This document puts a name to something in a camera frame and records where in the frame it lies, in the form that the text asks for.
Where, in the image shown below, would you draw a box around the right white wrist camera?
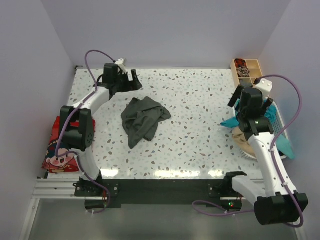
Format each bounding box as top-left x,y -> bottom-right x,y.
253,78 -> 273,99

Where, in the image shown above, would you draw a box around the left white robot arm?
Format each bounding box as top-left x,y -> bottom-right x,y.
55,63 -> 143,196

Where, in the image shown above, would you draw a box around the beige t shirt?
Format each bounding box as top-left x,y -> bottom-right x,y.
232,126 -> 256,158

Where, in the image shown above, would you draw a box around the red black rolled socks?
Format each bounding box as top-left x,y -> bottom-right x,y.
234,58 -> 248,68

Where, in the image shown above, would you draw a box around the dark grey t shirt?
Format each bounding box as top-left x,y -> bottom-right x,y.
121,96 -> 172,149

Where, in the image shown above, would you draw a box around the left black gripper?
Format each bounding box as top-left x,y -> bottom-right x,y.
114,70 -> 142,93

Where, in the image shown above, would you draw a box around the white perforated laundry basket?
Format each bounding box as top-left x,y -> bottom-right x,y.
233,102 -> 295,160

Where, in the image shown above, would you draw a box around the patterned rolled socks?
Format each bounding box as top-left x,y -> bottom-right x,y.
237,67 -> 250,78

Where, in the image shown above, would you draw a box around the grey rolled socks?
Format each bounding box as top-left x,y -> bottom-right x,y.
239,78 -> 253,88

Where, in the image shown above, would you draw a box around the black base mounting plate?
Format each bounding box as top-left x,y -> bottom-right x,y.
73,179 -> 243,212

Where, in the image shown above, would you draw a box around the teal t shirt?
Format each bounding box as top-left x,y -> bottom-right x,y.
220,102 -> 295,160

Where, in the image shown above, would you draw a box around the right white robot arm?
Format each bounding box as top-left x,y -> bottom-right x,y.
222,85 -> 309,228

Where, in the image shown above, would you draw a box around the wooden compartment organizer box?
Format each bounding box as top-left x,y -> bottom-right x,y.
230,58 -> 263,88

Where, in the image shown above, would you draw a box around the aluminium rail frame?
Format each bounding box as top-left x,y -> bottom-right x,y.
18,176 -> 82,240

